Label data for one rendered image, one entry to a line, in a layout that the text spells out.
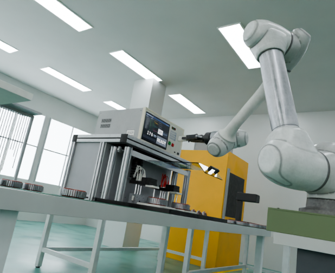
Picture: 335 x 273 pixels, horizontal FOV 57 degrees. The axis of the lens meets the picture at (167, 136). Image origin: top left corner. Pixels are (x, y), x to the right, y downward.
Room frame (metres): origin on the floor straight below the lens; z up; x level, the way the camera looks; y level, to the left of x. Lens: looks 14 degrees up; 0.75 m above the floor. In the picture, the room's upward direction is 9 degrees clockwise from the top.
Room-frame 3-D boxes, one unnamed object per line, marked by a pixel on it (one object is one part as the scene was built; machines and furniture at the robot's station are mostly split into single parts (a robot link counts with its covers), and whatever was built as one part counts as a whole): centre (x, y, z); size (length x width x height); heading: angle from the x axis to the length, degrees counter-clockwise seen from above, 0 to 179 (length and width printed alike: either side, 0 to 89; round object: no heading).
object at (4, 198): (1.93, 0.12, 0.72); 2.20 x 1.01 x 0.05; 144
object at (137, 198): (1.77, 0.11, 0.80); 0.08 x 0.05 x 0.06; 144
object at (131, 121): (1.98, 0.18, 1.22); 0.44 x 0.39 x 0.20; 144
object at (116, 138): (1.97, 0.18, 1.09); 0.68 x 0.44 x 0.05; 144
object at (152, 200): (1.68, 0.00, 0.80); 0.11 x 0.11 x 0.04
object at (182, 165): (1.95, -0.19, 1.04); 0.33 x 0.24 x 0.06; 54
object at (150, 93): (6.04, 0.53, 1.65); 0.50 x 0.45 x 3.30; 54
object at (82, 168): (1.76, 0.44, 0.91); 0.28 x 0.03 x 0.32; 54
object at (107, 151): (1.93, 0.13, 0.92); 0.66 x 0.01 x 0.30; 144
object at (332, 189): (1.15, -0.63, 1.00); 0.18 x 0.16 x 0.22; 114
